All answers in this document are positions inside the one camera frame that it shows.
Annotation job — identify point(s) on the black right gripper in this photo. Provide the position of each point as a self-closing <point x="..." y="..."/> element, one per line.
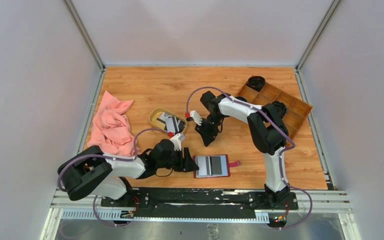
<point x="208" y="136"/>

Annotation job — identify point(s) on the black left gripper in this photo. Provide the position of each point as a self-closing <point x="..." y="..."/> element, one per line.
<point x="186" y="163"/>

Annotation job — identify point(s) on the white magnetic stripe card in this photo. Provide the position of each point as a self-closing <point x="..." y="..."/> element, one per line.
<point x="204" y="167"/>

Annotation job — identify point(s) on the red leather card holder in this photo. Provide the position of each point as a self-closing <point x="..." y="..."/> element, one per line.
<point x="226" y="166"/>

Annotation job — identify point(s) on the black credit card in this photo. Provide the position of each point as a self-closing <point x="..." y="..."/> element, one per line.
<point x="216" y="165"/>

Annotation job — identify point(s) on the oval wooden tray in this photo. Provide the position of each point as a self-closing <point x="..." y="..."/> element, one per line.
<point x="156" y="112"/>

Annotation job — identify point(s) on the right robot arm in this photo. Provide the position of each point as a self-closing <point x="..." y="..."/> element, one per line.
<point x="268" y="132"/>

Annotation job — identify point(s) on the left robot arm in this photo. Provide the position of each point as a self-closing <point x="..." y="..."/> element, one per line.
<point x="94" y="172"/>

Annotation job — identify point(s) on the black tape roll left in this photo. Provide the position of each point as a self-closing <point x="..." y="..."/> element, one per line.
<point x="241" y="99"/>

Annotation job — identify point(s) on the black tape roll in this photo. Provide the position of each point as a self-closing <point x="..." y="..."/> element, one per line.
<point x="256" y="83"/>
<point x="281" y="108"/>
<point x="241" y="99"/>

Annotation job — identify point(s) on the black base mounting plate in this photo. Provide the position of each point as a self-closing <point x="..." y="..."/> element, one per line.
<point x="200" y="203"/>

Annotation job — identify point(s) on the black tape roll top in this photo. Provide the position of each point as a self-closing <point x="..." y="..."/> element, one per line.
<point x="256" y="83"/>

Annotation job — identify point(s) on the black tape roll right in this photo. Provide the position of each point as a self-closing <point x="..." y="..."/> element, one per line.
<point x="281" y="108"/>

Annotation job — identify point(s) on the pink cloth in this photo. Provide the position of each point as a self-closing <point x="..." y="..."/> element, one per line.
<point x="111" y="130"/>

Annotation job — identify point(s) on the wooden compartment organizer tray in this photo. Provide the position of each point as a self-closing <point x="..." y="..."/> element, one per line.
<point x="293" y="110"/>

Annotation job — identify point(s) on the aluminium frame rail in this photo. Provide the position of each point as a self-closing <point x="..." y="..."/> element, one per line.
<point x="311" y="201"/>

